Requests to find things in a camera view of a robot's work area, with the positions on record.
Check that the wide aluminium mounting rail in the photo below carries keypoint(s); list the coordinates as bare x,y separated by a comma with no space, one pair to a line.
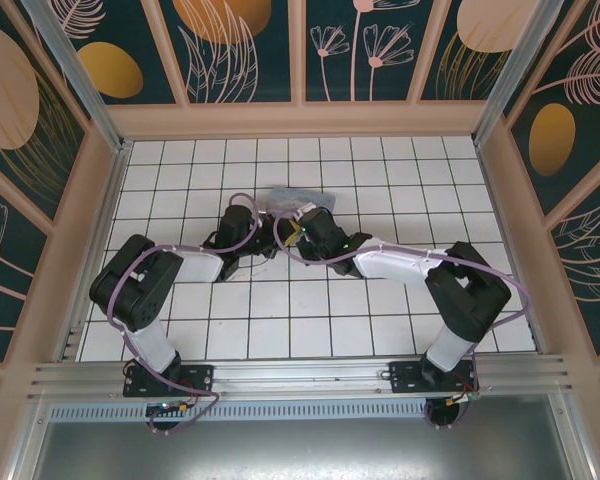
300,377

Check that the grey metal sheet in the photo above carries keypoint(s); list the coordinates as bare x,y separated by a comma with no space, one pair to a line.
300,450

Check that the aluminium table edge rail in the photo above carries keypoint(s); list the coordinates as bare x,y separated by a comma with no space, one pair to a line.
111,200
510,210

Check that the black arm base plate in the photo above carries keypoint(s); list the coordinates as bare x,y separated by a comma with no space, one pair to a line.
405,376
195,380

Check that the blue cartoon tin box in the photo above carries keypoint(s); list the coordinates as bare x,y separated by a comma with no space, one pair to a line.
300,197

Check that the aluminium frame post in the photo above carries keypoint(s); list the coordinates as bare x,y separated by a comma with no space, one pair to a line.
515,75
75,75

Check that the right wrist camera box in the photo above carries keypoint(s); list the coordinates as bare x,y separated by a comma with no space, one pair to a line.
304,209

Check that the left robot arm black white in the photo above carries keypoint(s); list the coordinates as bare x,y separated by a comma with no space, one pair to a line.
135,290

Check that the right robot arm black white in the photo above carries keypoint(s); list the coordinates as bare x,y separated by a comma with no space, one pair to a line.
460,295

